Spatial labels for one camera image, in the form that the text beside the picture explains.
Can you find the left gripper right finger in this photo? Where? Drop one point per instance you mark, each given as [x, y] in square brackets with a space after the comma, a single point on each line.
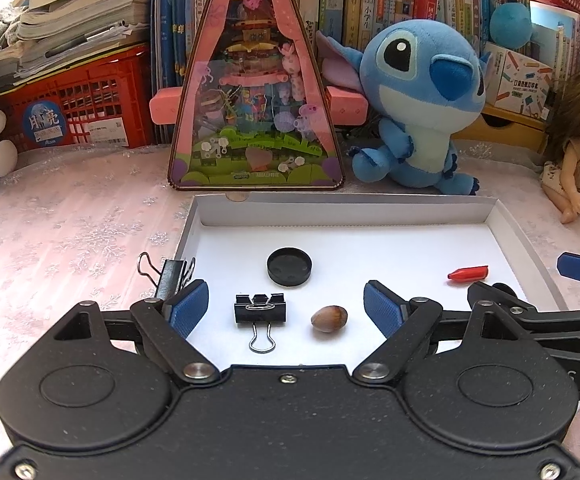
[385, 308]

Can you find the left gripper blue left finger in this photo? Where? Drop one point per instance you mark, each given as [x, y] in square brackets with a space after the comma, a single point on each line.
[185, 310]

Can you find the red crayon cap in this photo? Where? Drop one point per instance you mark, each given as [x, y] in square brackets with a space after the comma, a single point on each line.
[468, 274]

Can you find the brown acorn nut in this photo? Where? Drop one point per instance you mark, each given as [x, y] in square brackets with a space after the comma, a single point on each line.
[329, 319]

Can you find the black binder clip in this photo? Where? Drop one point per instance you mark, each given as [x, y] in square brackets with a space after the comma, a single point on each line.
[261, 309]
[173, 276]

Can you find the black binder clip on tray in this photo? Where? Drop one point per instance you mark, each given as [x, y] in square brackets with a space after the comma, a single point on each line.
[173, 276]

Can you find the brown-haired baby doll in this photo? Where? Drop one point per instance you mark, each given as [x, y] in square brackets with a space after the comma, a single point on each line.
[560, 178]

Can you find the white cardboard box tray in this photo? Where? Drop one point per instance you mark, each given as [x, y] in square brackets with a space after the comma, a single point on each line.
[409, 243]

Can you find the black round lid in tray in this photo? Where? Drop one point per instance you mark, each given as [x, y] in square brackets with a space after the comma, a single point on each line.
[289, 266]

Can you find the yellow wooden drawer shelf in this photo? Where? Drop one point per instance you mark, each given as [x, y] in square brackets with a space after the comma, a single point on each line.
[505, 127]

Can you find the pink triangular toy house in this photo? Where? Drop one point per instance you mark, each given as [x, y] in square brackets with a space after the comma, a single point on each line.
[253, 112]

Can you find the red plastic crate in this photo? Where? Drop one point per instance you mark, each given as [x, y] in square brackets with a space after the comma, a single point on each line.
[102, 101]

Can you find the blue Stitch plush toy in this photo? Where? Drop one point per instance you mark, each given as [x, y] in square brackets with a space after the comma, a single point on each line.
[426, 83]

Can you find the large blue plush toy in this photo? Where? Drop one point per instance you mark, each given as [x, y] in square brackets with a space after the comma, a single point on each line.
[510, 25]

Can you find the stack of papers and books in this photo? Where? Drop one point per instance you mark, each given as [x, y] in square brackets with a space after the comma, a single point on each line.
[39, 36]

